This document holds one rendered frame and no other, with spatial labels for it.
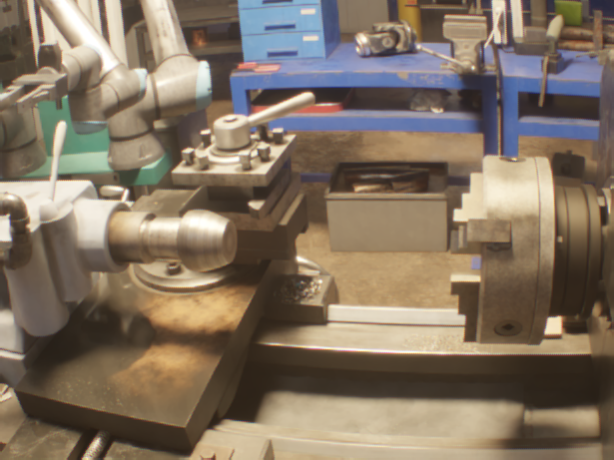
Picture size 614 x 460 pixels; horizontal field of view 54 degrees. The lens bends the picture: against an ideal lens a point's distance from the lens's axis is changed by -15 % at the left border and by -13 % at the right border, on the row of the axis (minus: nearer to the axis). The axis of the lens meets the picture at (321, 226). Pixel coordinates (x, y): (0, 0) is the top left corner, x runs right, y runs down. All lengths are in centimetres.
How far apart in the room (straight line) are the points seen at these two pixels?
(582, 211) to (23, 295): 80
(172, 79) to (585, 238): 144
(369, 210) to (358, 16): 485
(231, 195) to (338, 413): 42
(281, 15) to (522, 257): 220
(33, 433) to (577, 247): 83
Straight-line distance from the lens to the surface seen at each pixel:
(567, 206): 86
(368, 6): 760
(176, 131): 235
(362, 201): 297
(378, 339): 117
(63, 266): 103
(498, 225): 78
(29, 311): 105
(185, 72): 202
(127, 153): 202
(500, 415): 118
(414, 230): 301
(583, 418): 121
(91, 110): 160
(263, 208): 107
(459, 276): 92
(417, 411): 118
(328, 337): 119
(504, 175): 83
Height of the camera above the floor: 155
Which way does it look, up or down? 28 degrees down
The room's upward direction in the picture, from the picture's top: 5 degrees counter-clockwise
